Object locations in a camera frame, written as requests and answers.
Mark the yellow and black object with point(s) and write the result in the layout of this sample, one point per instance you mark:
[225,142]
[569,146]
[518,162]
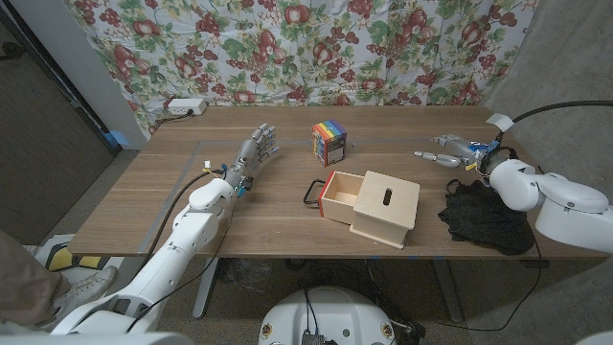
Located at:
[67,259]

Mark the white power strip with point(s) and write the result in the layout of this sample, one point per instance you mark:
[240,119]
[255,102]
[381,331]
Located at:
[187,106]

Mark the blue tape patch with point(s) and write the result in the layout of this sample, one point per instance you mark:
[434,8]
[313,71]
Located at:
[117,139]

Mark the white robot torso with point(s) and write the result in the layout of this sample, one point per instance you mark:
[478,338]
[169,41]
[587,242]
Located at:
[330,316]

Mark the floral fruit backdrop cloth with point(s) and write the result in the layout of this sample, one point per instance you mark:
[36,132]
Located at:
[306,52]

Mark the dark brown door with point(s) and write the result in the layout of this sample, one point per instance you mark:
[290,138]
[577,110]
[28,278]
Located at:
[43,144]

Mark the grey metal table leg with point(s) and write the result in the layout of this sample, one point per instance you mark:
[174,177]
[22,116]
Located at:
[206,287]
[447,292]

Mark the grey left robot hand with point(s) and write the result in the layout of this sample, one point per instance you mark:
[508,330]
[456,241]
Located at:
[249,155]

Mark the rainbow card game box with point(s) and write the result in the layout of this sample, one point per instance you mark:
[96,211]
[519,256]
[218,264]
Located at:
[330,144]

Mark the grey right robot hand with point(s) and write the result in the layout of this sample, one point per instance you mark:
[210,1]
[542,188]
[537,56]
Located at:
[457,152]

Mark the black shorts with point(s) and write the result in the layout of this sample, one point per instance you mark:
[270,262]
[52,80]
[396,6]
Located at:
[479,220]

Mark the person's beige trouser leg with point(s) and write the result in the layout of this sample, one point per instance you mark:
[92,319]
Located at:
[24,282]

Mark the white sneaker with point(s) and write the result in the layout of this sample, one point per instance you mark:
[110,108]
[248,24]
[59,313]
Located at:
[84,290]

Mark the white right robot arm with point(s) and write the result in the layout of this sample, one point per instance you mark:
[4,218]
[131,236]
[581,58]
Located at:
[565,201]

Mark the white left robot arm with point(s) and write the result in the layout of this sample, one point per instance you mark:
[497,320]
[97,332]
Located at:
[172,249]

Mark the wooden box with slot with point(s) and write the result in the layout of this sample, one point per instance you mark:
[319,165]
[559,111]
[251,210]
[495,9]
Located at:
[385,206]

